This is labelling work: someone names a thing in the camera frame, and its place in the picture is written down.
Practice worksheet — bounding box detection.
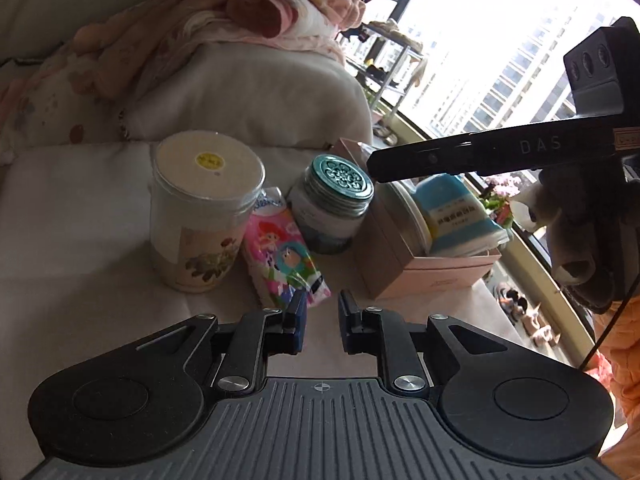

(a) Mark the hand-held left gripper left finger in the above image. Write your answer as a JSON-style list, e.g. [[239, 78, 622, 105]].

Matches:
[[132, 289, 308, 396]]

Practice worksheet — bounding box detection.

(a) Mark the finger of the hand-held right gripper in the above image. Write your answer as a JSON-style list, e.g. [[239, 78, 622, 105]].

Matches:
[[366, 132, 483, 183]]

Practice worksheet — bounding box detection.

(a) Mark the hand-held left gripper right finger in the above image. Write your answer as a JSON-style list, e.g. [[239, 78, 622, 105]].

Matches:
[[338, 289, 506, 397]]

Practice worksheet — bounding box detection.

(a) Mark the light blue soft packet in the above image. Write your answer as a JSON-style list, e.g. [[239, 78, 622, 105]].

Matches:
[[415, 172, 510, 256]]

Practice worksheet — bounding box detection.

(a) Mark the cream round zip case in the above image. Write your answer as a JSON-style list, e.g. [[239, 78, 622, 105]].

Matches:
[[385, 180, 433, 253]]

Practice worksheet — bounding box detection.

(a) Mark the colourful cartoon tissue packet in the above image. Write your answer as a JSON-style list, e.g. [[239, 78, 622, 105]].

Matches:
[[241, 186, 332, 311]]

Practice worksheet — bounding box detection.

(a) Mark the pink cardboard box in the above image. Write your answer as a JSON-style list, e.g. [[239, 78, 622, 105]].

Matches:
[[334, 137, 502, 301]]

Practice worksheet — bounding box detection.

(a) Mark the person's right forearm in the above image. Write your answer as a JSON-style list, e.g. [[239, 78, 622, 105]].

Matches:
[[592, 295, 640, 480]]

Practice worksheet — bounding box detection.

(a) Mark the person's right hand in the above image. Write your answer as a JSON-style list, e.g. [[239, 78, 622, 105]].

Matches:
[[540, 162, 626, 313]]

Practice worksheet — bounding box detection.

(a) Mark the potted plant in white pot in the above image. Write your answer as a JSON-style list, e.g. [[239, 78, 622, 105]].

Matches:
[[477, 172, 551, 233]]

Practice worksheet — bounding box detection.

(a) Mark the metal shoe rack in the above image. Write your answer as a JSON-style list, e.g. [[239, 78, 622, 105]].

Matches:
[[340, 20, 428, 111]]

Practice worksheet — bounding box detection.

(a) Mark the green lid glass jar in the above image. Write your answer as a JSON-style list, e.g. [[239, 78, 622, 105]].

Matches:
[[289, 154, 376, 255]]

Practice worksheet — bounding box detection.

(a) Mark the clear jar with flower label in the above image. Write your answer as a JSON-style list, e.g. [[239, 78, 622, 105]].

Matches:
[[150, 130, 266, 294]]

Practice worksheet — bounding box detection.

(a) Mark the light shoe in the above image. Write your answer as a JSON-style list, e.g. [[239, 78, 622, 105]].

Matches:
[[494, 281, 527, 312], [520, 310, 556, 348]]

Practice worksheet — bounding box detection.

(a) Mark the pink printed blanket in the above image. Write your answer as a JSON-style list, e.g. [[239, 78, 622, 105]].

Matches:
[[0, 0, 366, 171]]

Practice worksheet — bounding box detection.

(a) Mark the black cable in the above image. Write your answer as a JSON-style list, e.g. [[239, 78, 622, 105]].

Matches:
[[580, 295, 633, 372]]

